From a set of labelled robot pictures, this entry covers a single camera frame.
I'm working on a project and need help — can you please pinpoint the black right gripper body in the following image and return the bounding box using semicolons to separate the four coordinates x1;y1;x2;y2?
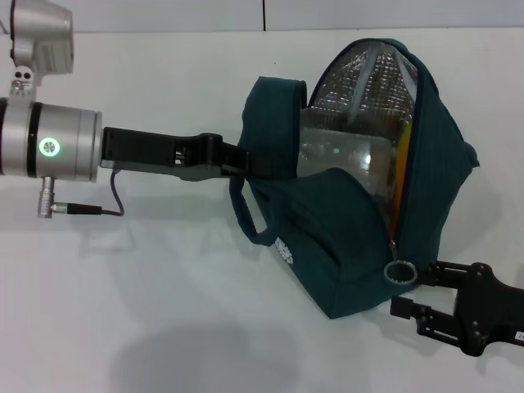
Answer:
452;261;524;358

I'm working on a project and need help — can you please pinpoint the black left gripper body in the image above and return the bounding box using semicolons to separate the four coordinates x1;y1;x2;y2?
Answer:
100;126;225;182

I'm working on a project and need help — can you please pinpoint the clear plastic lunch box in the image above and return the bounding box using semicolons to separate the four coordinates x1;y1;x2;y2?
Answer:
297;122;410;230

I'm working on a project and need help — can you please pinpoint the teal insulated lunch bag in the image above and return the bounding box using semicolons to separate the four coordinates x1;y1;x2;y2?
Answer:
228;37;481;320

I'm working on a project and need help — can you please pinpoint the yellow banana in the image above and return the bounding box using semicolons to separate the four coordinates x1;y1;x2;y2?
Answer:
386;122;415;234

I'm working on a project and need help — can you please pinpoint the metal zipper pull ring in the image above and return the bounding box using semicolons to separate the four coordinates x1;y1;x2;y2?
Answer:
383;239;419;287

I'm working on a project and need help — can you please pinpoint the left gripper cable with plug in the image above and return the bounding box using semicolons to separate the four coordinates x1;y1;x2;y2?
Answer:
37;169;126;219

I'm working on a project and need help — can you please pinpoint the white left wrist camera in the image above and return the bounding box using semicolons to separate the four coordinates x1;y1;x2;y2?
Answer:
11;68;34;98

